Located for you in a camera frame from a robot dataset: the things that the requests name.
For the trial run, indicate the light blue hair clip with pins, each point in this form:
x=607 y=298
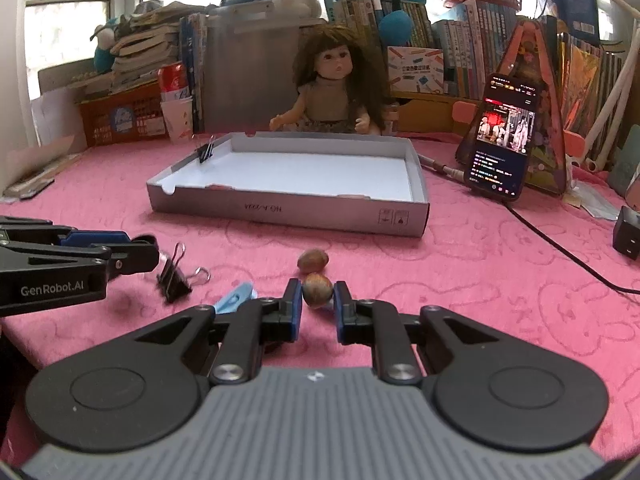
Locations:
x=235 y=300

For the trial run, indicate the row of thin colourful books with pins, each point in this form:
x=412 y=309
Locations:
x=585 y=80

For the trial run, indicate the stack of lying books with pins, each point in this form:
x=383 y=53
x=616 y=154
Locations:
x=145 y=45

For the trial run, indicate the flat booklets pile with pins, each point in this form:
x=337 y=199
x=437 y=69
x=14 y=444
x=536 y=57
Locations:
x=35 y=175

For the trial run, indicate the row of upright books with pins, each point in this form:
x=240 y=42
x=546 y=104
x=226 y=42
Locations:
x=465 y=50

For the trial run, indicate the white illustrated box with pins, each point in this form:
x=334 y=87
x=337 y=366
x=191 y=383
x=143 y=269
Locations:
x=415 y=70

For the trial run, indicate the black binder clip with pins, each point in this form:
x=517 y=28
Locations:
x=204 y=152
x=172 y=282

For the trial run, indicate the light blue cloth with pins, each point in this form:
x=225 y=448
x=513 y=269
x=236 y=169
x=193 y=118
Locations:
x=595 y=205

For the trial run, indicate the pink rabbit-print mat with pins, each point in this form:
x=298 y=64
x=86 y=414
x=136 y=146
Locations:
x=450 y=285

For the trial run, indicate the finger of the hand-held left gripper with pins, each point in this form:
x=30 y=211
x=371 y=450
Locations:
x=135 y=260
x=95 y=239

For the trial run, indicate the black charger adapter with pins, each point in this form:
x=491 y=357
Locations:
x=627 y=235

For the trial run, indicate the yellow wooden organiser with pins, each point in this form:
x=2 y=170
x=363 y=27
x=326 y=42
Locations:
x=430 y=110

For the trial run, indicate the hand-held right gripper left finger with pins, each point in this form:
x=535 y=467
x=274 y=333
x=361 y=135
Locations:
x=295 y=310

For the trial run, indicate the orange plastic basket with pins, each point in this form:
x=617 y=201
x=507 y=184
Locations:
x=100 y=125

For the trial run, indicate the white plastic tube rack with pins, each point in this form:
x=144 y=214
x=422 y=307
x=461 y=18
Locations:
x=607 y=115

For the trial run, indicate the black smartphone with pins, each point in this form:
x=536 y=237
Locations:
x=500 y=160

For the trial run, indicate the grey-green book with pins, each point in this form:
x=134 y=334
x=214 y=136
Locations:
x=627 y=165

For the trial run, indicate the white paper sheets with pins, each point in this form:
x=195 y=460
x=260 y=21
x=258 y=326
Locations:
x=55 y=115

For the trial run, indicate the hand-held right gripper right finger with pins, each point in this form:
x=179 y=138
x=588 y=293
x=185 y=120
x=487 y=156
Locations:
x=341 y=312

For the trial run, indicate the blue white plush toy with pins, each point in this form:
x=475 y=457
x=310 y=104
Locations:
x=102 y=57

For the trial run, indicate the pink triangular stand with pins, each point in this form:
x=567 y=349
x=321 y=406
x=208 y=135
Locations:
x=550 y=135

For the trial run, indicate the white paper cup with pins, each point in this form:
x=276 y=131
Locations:
x=177 y=120

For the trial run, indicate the red soda can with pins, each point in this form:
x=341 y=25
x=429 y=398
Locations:
x=172 y=80

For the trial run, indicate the brown nut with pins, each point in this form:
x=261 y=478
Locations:
x=313 y=261
x=317 y=291

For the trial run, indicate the long-haired doll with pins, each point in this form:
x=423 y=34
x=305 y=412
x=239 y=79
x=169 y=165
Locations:
x=330 y=95

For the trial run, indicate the white cardboard box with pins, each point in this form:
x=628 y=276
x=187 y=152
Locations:
x=310 y=175

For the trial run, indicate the upright blue booklets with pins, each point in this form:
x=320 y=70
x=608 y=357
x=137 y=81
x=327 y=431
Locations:
x=192 y=50

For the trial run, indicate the clear plastic storage box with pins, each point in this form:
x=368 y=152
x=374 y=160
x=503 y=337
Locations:
x=250 y=70

